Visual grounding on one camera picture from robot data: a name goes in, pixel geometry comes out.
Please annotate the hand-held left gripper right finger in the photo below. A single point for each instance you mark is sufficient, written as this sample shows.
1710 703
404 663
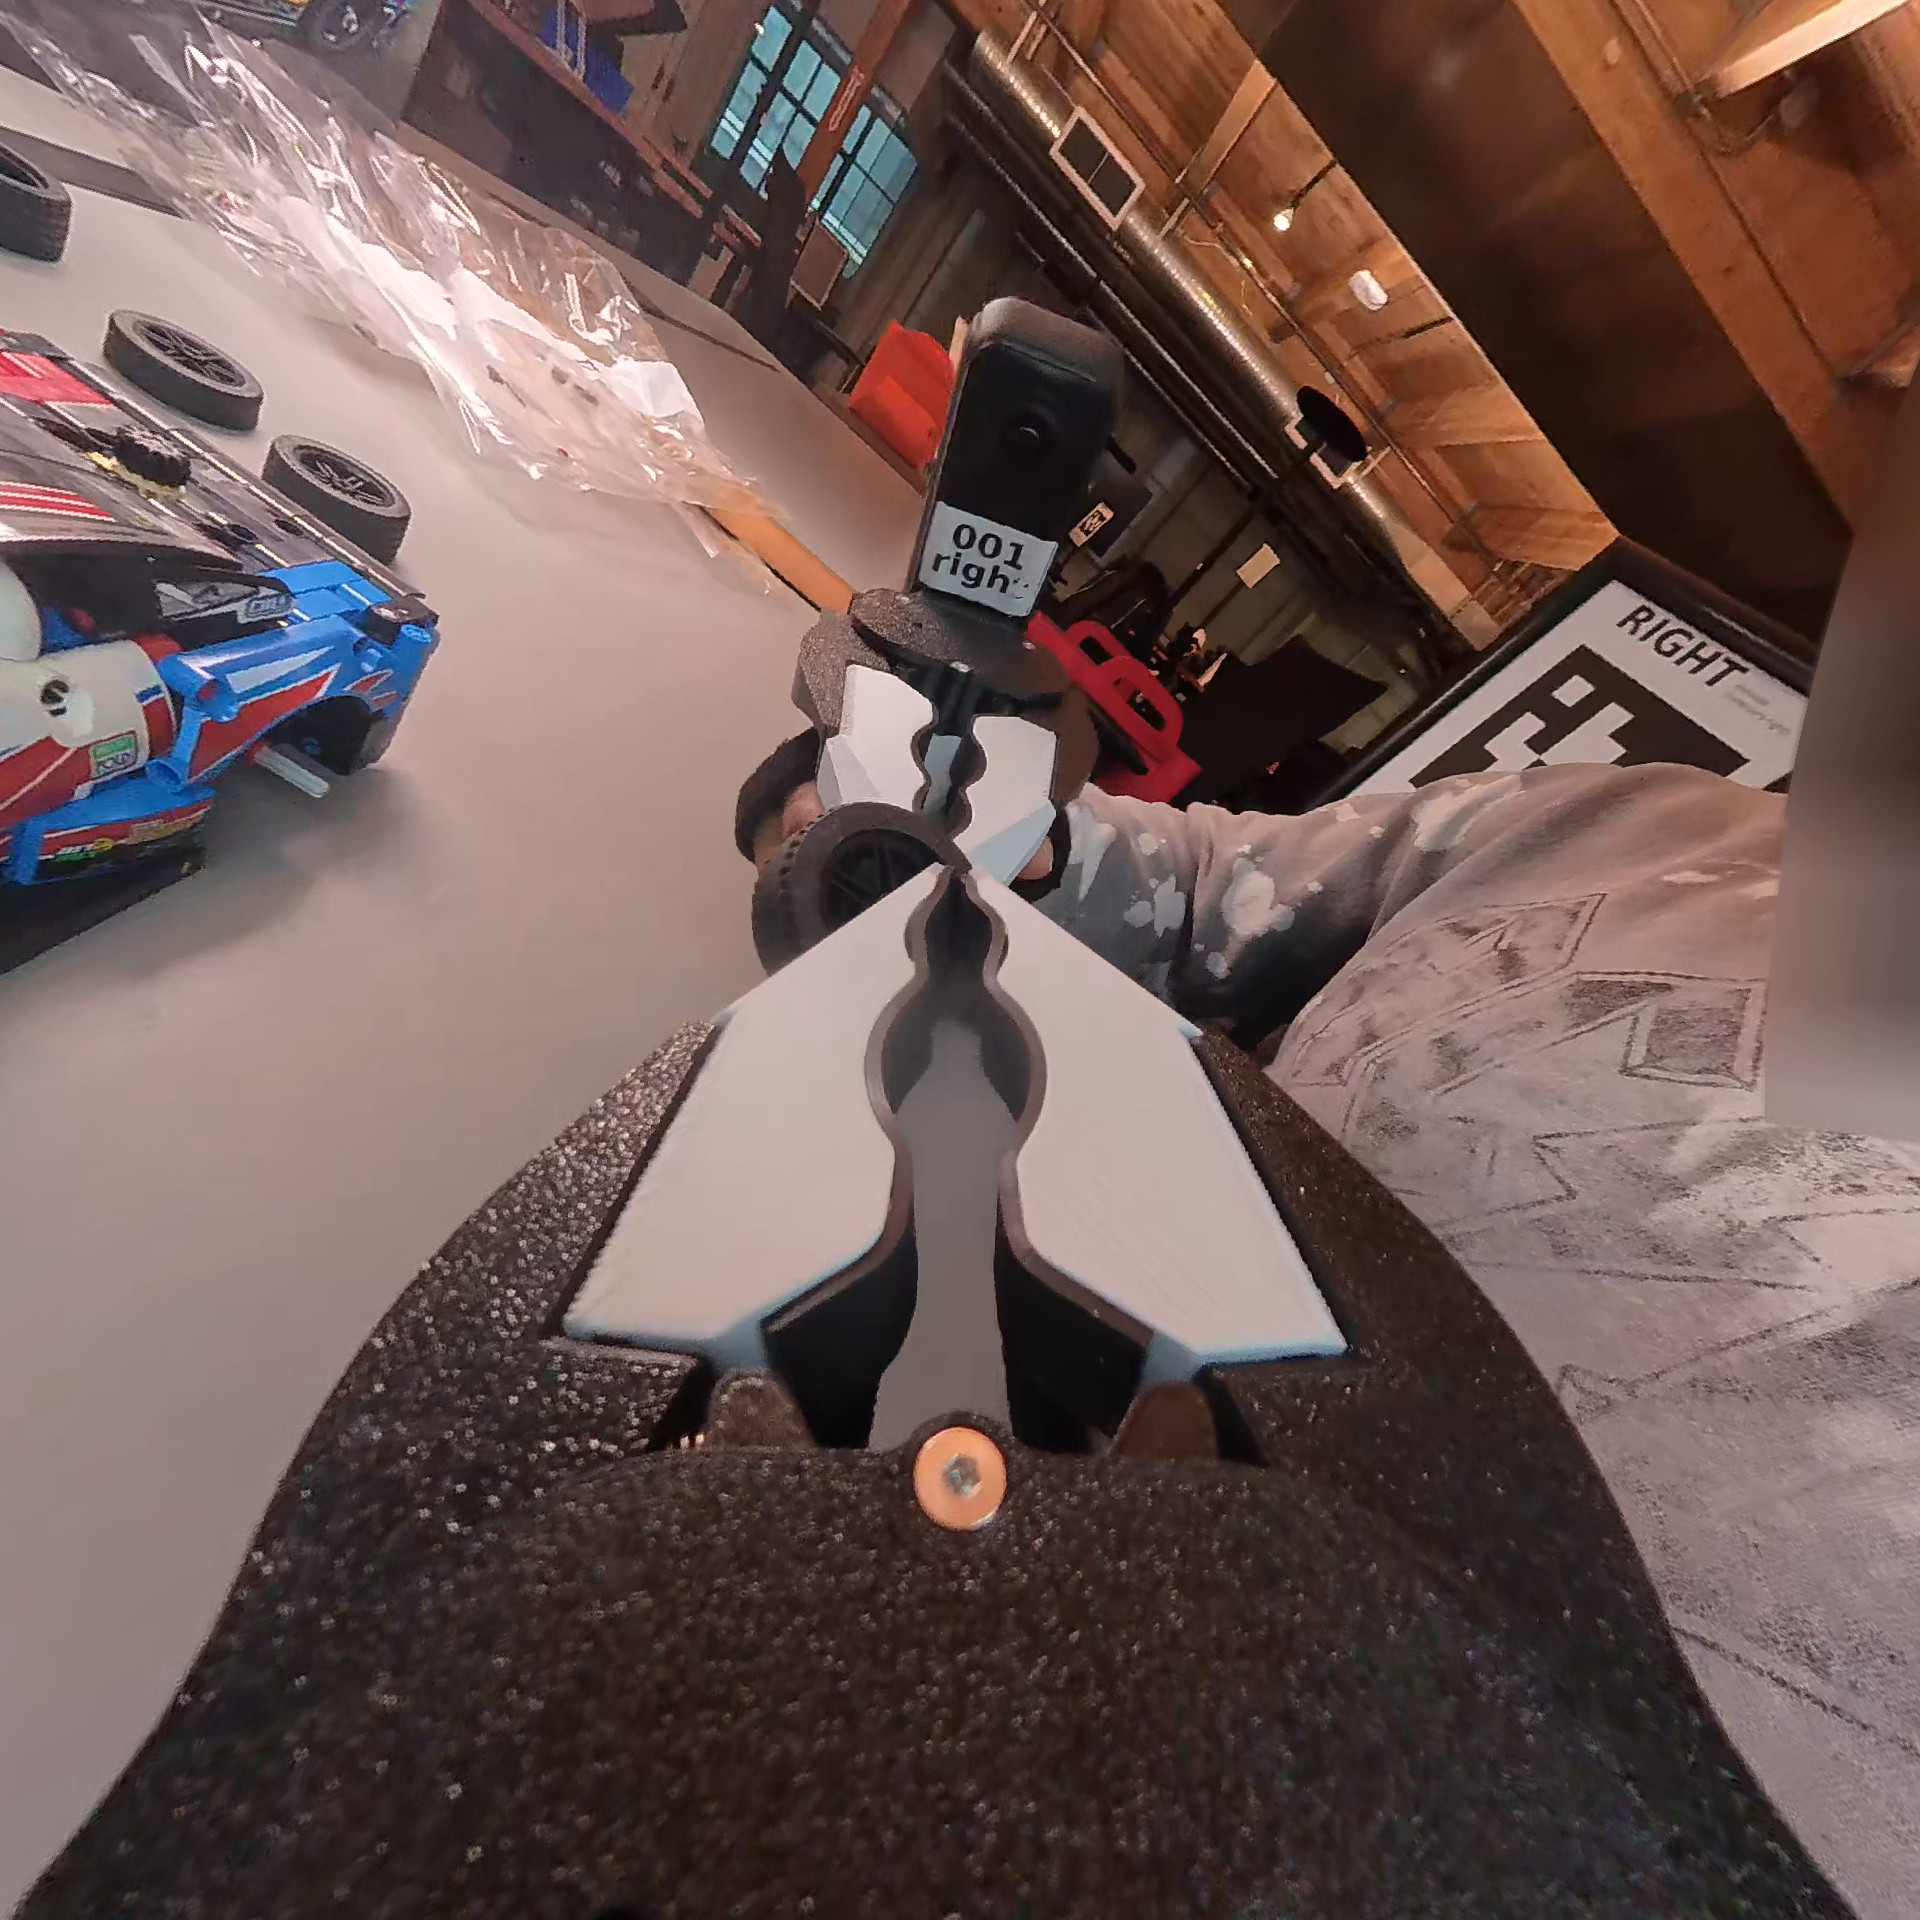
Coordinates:
1153 1197

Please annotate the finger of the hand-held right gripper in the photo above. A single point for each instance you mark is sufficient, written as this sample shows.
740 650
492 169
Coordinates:
1019 788
868 743

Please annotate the clear plastic bags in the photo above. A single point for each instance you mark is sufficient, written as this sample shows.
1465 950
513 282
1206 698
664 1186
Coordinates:
452 300

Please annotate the metal air duct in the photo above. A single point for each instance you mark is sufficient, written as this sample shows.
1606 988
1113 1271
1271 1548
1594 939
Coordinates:
1198 254

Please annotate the orange plastic bin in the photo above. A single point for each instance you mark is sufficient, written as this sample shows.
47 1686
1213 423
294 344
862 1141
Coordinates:
901 391

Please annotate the black toy wheel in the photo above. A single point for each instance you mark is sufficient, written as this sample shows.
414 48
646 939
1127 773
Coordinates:
337 495
187 369

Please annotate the black toy car tire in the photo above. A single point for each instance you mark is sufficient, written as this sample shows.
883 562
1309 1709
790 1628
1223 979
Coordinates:
789 907

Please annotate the window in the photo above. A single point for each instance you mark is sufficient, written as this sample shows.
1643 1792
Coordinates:
818 137

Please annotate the framed marker sign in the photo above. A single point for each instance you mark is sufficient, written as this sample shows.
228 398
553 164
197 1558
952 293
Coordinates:
1591 703

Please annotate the black toy wheel rim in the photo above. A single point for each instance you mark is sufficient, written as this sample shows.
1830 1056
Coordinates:
868 884

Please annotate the person's right hand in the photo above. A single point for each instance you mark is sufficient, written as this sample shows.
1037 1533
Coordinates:
772 803

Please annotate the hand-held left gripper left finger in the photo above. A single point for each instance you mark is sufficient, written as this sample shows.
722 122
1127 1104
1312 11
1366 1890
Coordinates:
750 1184

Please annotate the person's grey patterned sweatshirt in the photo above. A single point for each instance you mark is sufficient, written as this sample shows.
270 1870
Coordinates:
1576 1272

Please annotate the black rimless toy tire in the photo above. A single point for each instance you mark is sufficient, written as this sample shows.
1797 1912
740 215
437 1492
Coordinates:
26 194

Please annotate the red plastic carrier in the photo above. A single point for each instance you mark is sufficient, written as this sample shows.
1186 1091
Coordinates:
1123 720

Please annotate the toy brick race car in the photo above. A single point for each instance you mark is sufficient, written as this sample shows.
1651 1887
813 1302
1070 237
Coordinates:
182 676

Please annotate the person's right forearm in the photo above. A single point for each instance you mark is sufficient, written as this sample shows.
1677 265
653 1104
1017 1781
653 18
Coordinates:
1349 884

